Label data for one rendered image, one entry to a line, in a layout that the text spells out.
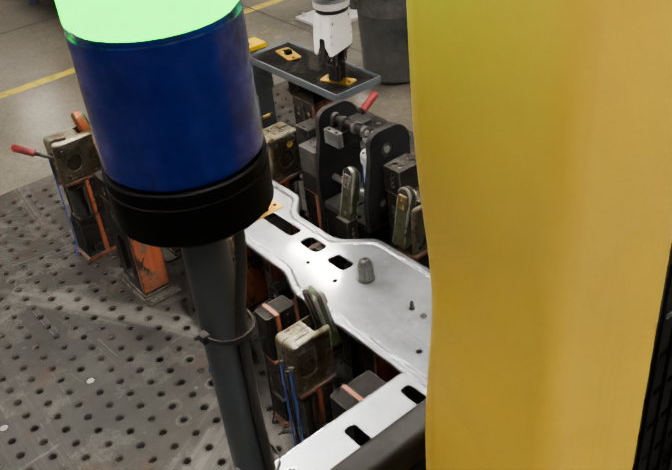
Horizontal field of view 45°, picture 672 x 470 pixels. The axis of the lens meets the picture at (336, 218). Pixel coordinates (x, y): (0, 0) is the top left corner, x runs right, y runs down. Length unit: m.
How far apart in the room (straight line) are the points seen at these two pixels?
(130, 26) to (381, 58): 4.34
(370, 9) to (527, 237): 4.18
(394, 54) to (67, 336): 2.95
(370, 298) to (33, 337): 0.93
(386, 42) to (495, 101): 4.22
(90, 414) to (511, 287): 1.54
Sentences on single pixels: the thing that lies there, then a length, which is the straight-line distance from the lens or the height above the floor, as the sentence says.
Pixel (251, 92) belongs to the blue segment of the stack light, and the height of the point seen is 1.84.
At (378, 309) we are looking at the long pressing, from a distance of 1.50.
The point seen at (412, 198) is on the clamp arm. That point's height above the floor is 1.09.
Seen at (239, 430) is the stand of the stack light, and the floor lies 1.65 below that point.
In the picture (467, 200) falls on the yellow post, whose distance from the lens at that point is 0.39.
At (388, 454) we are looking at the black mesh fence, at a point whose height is 1.55.
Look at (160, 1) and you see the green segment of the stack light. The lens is 0.29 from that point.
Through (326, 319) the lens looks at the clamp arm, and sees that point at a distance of 1.41.
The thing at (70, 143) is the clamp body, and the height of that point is 1.05.
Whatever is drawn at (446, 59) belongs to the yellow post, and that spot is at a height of 1.83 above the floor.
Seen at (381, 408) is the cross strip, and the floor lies 1.00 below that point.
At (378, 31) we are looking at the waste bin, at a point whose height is 0.32.
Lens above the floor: 1.97
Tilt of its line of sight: 34 degrees down
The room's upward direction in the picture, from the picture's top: 6 degrees counter-clockwise
